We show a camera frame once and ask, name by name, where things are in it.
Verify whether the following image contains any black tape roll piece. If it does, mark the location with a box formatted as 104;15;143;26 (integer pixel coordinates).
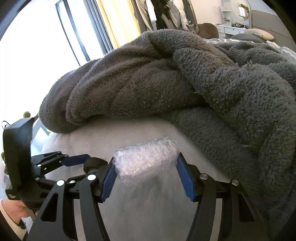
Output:
83;157;108;173

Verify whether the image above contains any beige pillow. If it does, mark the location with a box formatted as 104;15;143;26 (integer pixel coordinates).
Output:
244;29;275;41

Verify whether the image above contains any left forearm white sleeve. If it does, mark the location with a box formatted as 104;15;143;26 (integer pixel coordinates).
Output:
1;200;27;240

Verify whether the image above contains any left hand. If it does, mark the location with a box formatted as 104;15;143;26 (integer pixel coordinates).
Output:
1;197;31;225

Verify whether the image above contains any white dresser with mirror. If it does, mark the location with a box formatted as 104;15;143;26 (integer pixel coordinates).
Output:
216;0;250;39

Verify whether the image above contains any grey fluffy blanket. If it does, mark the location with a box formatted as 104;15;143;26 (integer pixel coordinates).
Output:
39;30;295;238

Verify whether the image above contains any clothes rack with garments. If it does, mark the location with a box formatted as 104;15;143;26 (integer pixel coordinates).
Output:
132;0;196;33

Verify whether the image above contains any grey curtain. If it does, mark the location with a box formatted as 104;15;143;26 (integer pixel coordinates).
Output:
84;0;113;54

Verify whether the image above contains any bed with grey sheet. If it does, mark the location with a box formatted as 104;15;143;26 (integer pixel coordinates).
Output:
42;116;230;240

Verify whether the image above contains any grey cat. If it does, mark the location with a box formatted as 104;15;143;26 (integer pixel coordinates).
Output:
186;23;219;39

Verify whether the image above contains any yellow curtain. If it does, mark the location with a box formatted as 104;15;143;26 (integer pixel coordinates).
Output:
96;0;140;49

